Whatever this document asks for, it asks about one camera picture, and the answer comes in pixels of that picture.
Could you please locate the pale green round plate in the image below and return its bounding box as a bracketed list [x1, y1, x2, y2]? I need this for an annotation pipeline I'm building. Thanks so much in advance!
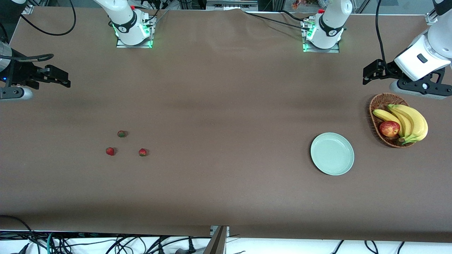
[310, 132, 355, 176]

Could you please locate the brown wicker basket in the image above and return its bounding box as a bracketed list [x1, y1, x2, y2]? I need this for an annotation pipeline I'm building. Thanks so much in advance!
[369, 93, 421, 148]

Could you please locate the red apple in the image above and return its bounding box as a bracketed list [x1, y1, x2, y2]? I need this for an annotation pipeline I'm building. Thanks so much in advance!
[379, 121, 400, 138]

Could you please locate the yellow banana bunch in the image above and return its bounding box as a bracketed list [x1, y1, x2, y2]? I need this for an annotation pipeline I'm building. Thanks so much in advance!
[373, 104, 429, 145]

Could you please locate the orange flower decoration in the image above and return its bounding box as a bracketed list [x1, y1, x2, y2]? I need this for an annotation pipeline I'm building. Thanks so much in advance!
[291, 0, 320, 10]

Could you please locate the brown table cover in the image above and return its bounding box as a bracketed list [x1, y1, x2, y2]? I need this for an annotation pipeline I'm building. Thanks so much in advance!
[0, 7, 452, 244]

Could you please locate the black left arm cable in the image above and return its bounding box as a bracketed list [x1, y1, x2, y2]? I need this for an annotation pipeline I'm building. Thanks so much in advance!
[375, 0, 389, 68]

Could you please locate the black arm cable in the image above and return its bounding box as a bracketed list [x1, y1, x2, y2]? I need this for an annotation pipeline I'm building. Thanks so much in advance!
[0, 0, 77, 63]
[375, 0, 389, 68]

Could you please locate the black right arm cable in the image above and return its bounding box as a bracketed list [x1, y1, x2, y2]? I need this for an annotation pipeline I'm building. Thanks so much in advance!
[0, 0, 77, 63]

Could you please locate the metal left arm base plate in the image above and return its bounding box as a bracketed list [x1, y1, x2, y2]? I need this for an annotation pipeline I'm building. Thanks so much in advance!
[302, 19, 340, 54]

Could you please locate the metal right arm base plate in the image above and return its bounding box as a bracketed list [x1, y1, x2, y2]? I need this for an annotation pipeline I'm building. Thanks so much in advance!
[116, 16, 154, 49]

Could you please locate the long black base cable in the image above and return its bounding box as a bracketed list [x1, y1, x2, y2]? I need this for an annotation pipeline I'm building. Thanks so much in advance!
[243, 12, 312, 31]

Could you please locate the grey base cable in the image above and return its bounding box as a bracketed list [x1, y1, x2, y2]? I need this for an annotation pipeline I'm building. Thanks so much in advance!
[151, 10, 170, 29]

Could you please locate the black looping floor cable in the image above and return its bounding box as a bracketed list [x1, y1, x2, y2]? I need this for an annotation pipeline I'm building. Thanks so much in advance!
[0, 215, 36, 247]

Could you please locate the grey metal rail box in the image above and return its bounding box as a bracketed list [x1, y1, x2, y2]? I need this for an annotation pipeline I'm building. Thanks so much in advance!
[206, 0, 258, 11]

